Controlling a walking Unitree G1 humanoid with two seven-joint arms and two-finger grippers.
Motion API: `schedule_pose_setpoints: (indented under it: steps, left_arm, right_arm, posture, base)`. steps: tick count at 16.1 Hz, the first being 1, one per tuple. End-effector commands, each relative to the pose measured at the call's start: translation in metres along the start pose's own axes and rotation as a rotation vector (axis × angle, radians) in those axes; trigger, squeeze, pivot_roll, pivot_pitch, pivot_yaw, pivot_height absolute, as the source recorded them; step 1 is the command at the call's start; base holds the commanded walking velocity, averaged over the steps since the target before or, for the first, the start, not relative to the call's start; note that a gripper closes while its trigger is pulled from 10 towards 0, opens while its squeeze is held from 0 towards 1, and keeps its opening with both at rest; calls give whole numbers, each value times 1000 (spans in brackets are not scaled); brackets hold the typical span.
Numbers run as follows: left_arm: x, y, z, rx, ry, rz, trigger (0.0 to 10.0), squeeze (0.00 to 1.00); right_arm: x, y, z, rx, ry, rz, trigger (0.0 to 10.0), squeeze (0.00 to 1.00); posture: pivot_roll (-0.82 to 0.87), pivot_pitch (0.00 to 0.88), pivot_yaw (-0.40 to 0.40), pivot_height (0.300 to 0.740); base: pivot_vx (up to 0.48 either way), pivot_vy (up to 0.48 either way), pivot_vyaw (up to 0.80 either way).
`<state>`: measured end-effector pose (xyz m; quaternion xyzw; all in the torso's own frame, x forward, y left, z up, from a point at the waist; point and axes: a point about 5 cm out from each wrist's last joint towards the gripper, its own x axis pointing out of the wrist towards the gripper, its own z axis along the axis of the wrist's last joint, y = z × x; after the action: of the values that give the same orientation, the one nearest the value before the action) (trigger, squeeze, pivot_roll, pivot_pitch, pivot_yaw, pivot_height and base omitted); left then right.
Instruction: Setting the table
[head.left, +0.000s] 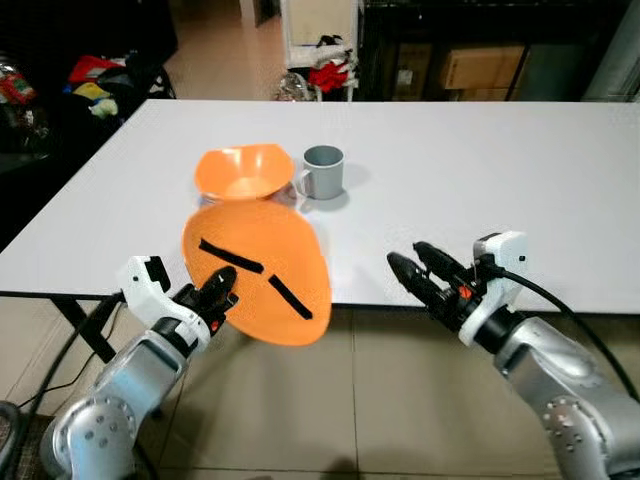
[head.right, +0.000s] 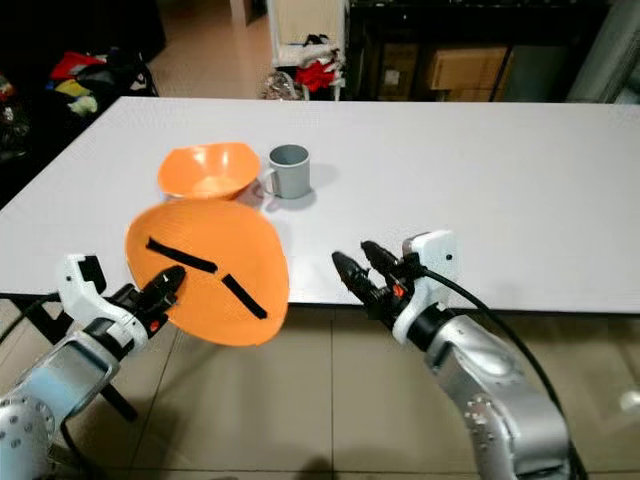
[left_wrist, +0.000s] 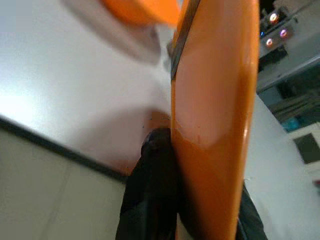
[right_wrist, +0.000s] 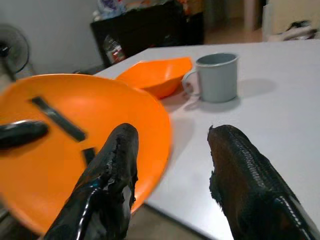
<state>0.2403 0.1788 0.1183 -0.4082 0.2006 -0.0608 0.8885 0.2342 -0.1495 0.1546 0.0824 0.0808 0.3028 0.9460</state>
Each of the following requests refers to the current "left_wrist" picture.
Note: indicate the orange plastic bowl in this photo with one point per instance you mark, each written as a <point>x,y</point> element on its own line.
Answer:
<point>215,125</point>

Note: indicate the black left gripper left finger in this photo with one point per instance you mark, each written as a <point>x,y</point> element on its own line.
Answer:
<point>150,187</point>

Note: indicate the grey storage shelf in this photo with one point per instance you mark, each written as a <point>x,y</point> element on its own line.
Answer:
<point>290,100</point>

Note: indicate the electronic device with lights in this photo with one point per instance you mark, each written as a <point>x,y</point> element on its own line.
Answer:
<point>275,27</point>

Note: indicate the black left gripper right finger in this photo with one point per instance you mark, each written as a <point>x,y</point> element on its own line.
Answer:
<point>250,220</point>

